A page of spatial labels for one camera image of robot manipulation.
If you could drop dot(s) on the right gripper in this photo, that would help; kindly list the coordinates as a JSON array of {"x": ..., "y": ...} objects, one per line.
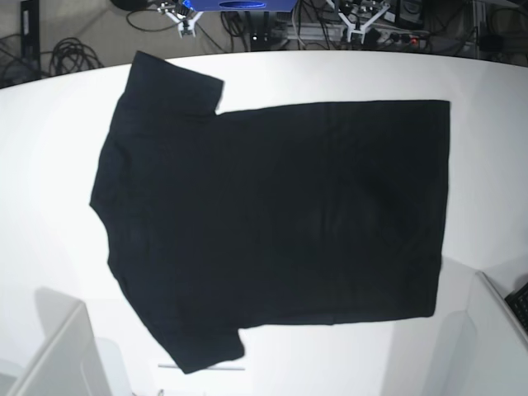
[{"x": 184, "y": 16}]

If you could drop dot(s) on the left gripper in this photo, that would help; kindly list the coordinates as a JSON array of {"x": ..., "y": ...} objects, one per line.
[{"x": 358, "y": 16}]

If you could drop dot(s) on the black T-shirt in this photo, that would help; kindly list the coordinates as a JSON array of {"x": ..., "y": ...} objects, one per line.
[{"x": 311, "y": 214}]

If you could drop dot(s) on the blue box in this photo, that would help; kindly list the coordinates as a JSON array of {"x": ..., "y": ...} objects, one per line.
[{"x": 241, "y": 5}]

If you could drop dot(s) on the black keyboard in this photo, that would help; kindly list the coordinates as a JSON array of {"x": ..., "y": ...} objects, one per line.
[{"x": 518, "y": 303}]

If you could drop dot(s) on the white right partition panel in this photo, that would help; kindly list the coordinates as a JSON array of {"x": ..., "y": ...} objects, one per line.
[{"x": 480, "y": 350}]

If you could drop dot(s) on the white partition panel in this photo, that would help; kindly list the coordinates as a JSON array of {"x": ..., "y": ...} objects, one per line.
[
  {"x": 68, "y": 363},
  {"x": 480, "y": 350}
]

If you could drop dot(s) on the white left partition panel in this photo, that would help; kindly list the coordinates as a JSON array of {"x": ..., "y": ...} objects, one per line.
[{"x": 68, "y": 363}]

